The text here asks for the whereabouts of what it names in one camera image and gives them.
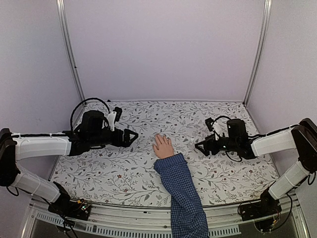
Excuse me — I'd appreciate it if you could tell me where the right aluminium frame post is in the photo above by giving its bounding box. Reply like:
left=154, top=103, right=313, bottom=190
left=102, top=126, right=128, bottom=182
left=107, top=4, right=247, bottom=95
left=243, top=0, right=272, bottom=107

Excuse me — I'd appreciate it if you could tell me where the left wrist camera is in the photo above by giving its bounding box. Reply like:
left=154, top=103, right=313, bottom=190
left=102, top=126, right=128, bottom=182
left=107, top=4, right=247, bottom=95
left=107, top=107, right=122, bottom=131

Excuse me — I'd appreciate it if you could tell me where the clear nail polish bottle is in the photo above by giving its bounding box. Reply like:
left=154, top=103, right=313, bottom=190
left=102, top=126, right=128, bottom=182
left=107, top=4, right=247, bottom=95
left=188, top=138, right=195, bottom=150

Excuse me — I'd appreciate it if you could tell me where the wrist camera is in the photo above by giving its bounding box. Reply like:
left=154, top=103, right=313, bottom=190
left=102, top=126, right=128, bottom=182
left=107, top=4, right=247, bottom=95
left=205, top=118, right=223, bottom=140
left=107, top=107, right=122, bottom=131

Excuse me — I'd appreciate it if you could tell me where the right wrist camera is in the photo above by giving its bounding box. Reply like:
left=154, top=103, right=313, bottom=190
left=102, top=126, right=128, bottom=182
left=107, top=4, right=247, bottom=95
left=205, top=118, right=223, bottom=140

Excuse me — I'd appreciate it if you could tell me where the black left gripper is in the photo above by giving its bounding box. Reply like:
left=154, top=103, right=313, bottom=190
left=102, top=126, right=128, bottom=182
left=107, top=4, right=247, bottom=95
left=89, top=127, right=139, bottom=147

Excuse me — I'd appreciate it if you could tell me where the blue checkered sleeve forearm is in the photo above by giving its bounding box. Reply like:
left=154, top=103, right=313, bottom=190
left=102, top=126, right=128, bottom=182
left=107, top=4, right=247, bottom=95
left=154, top=153, right=209, bottom=238

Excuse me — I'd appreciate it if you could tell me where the person's bare hand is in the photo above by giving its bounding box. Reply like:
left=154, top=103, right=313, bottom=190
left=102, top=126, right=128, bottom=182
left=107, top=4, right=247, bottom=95
left=153, top=134, right=174, bottom=159

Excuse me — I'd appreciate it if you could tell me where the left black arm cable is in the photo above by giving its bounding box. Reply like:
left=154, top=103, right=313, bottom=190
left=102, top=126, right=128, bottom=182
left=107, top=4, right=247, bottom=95
left=70, top=97, right=111, bottom=132

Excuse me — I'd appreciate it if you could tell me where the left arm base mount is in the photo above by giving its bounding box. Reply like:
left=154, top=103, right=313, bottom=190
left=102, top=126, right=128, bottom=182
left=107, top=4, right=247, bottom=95
left=48, top=199, right=92, bottom=221

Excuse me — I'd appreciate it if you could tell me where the left aluminium frame post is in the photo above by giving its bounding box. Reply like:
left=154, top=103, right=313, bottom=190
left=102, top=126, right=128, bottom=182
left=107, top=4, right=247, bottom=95
left=56, top=0, right=85, bottom=101

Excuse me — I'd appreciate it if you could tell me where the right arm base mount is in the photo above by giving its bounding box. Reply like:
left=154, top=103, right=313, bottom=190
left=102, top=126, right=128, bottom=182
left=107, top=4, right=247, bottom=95
left=237, top=196, right=282, bottom=221

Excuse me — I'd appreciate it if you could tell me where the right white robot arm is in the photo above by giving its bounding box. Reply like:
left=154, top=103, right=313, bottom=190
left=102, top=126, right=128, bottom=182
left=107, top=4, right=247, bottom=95
left=195, top=118, right=317, bottom=216

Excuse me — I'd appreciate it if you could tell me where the front aluminium rail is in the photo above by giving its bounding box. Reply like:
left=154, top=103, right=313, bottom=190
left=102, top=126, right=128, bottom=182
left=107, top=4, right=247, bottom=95
left=20, top=193, right=311, bottom=238

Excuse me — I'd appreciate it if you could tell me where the floral patterned table mat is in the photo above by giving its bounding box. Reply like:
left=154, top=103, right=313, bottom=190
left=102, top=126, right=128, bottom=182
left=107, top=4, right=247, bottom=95
left=51, top=102, right=278, bottom=207

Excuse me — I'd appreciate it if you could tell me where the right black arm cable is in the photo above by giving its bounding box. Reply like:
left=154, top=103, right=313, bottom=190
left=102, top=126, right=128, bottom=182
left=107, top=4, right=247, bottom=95
left=212, top=115, right=232, bottom=124

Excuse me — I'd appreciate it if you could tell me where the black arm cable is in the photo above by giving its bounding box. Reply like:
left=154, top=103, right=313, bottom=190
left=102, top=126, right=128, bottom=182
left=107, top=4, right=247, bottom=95
left=212, top=115, right=232, bottom=124
left=70, top=97, right=111, bottom=132

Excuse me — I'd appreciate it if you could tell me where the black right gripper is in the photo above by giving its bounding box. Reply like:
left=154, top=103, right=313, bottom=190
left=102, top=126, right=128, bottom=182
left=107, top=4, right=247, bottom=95
left=195, top=134, right=239, bottom=157

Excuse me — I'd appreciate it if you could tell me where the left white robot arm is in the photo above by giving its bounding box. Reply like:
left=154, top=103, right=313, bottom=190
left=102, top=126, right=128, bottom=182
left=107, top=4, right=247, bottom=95
left=0, top=108, right=138, bottom=215

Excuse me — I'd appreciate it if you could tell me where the aluminium frame post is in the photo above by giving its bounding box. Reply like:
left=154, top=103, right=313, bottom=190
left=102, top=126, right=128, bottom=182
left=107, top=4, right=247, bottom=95
left=243, top=0, right=272, bottom=107
left=56, top=0, right=85, bottom=101

